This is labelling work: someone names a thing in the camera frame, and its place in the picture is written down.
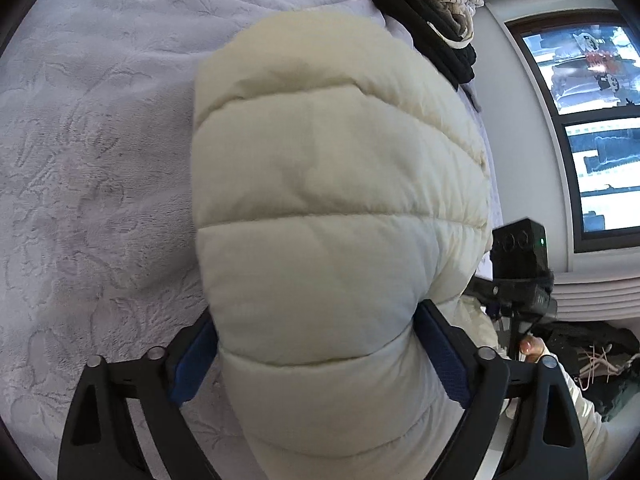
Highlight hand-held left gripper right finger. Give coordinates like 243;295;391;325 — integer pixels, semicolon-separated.
417;300;590;480

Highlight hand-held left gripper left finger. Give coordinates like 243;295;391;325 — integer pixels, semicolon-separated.
57;310;221;480

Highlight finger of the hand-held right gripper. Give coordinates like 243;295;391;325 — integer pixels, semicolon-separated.
467;280;501;318

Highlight cream quilted puffer coat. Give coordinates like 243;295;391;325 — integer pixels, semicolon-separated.
190;10;506;480

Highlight person's right forearm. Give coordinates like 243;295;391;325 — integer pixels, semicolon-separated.
500;355;611;480

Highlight pale pink clothes hangers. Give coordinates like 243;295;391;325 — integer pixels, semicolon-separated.
575;344;627;391

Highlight dark framed window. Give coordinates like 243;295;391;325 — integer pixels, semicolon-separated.
505;7;640;253

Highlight dark cloth pile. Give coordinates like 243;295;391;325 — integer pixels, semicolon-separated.
530;320;640;423

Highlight black garment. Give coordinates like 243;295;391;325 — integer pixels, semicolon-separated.
357;0;477;86

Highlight lavender embossed blanket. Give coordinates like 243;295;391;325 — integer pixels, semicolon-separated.
0;0;503;480

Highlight white ribbed wall panel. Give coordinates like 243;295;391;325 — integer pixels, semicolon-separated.
545;270;640;322

